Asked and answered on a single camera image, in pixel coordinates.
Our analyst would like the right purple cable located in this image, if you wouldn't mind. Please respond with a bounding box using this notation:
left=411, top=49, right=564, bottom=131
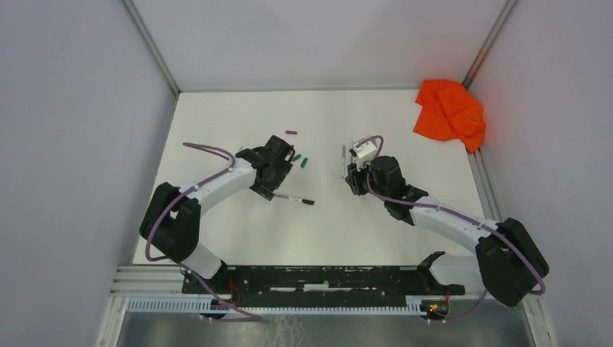
left=353, top=134, right=548, bottom=324

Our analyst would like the green capped horizontal marker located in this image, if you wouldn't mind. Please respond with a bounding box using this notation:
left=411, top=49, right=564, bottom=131
left=340, top=144, right=346, bottom=179

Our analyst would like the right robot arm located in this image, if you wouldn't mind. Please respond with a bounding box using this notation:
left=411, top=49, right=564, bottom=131
left=345, top=155, right=549, bottom=307

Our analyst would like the black capped horizontal marker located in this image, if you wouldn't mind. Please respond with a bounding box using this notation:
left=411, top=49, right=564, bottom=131
left=274, top=194, right=315, bottom=205

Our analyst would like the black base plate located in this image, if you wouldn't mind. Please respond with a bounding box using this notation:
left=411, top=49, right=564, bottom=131
left=182, top=265, right=466, bottom=308

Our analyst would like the orange cloth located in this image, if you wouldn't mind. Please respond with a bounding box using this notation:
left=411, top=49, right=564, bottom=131
left=413, top=80, right=486, bottom=153

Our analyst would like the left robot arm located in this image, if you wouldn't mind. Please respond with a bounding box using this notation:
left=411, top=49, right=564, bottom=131
left=140, top=135, right=295, bottom=295

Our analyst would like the aluminium frame rail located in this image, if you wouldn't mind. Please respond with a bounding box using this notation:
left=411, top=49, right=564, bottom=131
left=112, top=265, right=484, bottom=299

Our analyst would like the white slotted cable duct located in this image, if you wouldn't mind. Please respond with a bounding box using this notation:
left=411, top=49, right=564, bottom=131
left=126, top=297, right=434, bottom=317

